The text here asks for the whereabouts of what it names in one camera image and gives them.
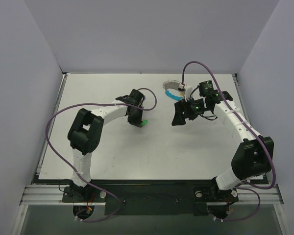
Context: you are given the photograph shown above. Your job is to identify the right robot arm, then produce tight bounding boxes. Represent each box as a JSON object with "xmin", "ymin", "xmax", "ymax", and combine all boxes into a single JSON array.
[{"xmin": 171, "ymin": 80, "xmax": 274, "ymax": 200}]

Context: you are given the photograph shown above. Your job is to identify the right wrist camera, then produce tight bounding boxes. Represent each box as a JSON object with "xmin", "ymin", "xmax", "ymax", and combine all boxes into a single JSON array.
[{"xmin": 178, "ymin": 83, "xmax": 193, "ymax": 100}]

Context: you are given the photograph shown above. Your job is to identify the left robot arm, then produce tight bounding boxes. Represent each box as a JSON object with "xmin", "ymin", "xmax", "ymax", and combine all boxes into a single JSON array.
[{"xmin": 68, "ymin": 89, "xmax": 145, "ymax": 202}]

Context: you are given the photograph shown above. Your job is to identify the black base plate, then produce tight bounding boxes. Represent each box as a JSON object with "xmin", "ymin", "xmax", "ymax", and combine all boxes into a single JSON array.
[{"xmin": 62, "ymin": 180, "xmax": 238, "ymax": 217}]

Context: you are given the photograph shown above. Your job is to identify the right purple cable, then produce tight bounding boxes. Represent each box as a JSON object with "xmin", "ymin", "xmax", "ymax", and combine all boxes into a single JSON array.
[{"xmin": 181, "ymin": 60, "xmax": 276, "ymax": 223}]

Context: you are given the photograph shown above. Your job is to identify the aluminium frame rail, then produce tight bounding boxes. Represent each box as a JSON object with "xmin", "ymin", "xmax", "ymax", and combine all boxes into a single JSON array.
[{"xmin": 21, "ymin": 184, "xmax": 284, "ymax": 205}]

